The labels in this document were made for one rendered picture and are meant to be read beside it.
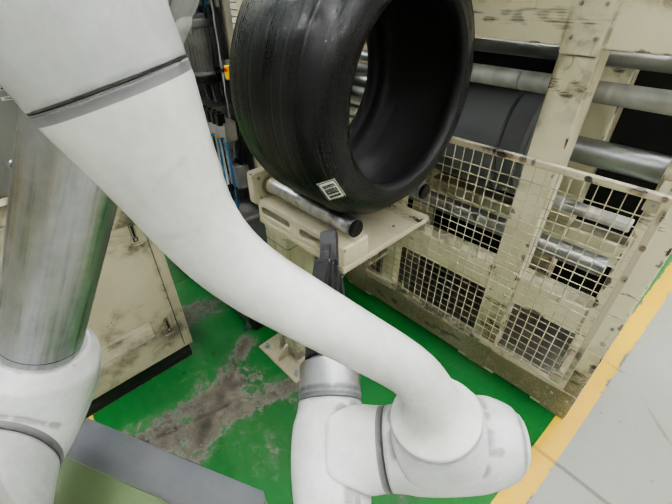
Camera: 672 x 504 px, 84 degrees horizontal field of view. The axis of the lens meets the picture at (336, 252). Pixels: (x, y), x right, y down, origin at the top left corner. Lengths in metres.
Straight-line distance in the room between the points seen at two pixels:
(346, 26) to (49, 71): 0.53
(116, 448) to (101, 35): 0.79
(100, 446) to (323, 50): 0.83
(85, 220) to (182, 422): 1.29
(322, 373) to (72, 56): 0.43
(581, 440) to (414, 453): 1.38
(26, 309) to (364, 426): 0.42
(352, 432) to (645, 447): 1.52
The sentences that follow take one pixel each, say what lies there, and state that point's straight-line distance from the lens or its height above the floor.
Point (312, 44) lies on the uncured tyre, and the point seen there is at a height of 1.30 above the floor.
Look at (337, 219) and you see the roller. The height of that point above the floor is 0.91.
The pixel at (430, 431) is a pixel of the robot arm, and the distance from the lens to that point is 0.44.
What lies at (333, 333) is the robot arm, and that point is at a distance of 0.33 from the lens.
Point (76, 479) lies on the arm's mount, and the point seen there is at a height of 0.70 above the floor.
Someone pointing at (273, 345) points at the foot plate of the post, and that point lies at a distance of 1.81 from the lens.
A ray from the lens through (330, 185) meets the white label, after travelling 0.77.
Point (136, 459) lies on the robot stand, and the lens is 0.89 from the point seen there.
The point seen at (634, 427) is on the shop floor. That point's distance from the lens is 1.95.
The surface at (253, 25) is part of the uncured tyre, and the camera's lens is 0.81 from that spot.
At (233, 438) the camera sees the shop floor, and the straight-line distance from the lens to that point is 1.60.
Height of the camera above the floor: 1.38
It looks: 36 degrees down
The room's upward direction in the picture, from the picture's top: straight up
